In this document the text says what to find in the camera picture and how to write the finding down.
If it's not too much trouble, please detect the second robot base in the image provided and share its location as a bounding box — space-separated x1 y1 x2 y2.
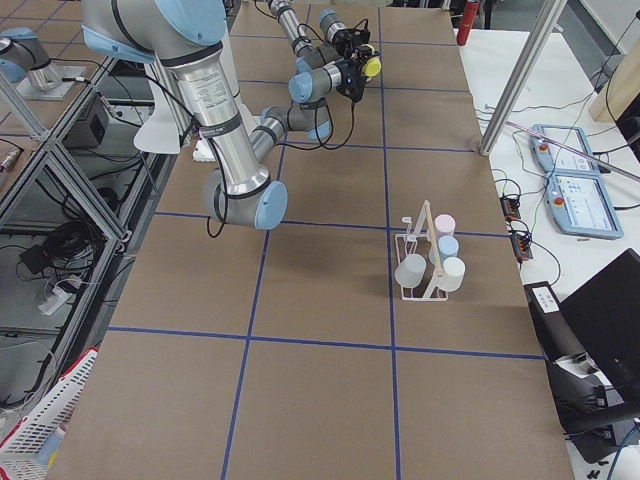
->
1 27 85 101

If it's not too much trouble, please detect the pink plastic cup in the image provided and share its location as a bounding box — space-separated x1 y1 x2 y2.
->
434 214 456 239

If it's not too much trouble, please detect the pale mint white cup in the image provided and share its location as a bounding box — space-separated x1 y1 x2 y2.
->
439 257 466 293

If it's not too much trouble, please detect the aluminium frame column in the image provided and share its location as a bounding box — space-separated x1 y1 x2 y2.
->
478 0 567 156

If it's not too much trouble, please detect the teach pendant with red button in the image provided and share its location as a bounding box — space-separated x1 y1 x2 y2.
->
530 124 598 173

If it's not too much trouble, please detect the black computer monitor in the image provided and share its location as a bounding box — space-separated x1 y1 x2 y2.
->
560 248 639 401

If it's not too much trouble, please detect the yellow plastic cup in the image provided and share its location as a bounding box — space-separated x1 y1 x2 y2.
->
356 44 382 79

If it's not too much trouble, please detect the white plastic basket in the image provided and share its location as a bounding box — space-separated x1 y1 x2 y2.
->
1 347 98 479

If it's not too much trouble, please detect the red cylinder tube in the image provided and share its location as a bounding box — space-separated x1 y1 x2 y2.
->
456 0 480 46

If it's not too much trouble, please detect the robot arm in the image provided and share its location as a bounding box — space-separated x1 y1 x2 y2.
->
82 1 381 230
266 0 371 73

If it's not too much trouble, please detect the grey plastic cup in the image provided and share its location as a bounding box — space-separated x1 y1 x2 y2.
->
394 253 427 289

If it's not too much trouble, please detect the black power adapter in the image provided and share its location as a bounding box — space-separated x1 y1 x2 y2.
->
62 95 109 148

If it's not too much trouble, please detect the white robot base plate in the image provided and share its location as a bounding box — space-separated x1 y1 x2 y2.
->
134 0 271 165

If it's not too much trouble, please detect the white wire cup rack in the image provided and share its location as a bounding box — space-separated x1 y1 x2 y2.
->
394 200 448 302

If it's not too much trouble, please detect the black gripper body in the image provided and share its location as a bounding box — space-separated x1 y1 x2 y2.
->
335 28 370 55
335 59 367 103

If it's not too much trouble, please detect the dark labelled box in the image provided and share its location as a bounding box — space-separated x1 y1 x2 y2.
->
523 281 586 362

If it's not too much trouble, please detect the light blue cup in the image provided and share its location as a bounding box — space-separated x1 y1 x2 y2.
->
437 235 459 262

